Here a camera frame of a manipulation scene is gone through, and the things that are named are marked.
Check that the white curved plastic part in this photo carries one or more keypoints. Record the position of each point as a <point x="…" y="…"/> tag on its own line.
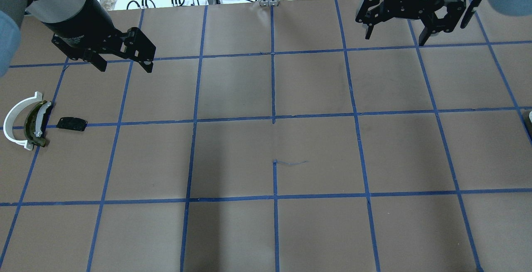
<point x="13" y="113"/>

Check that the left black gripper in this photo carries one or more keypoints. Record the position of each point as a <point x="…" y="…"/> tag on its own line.
<point x="83" y="21"/>

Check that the dark green brake shoe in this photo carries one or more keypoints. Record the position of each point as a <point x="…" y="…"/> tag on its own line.
<point x="34" y="123"/>

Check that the black brake pad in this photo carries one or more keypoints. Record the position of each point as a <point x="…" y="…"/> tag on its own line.
<point x="72" y="124"/>

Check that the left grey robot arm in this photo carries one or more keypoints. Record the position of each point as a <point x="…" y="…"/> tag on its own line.
<point x="12" y="14"/>

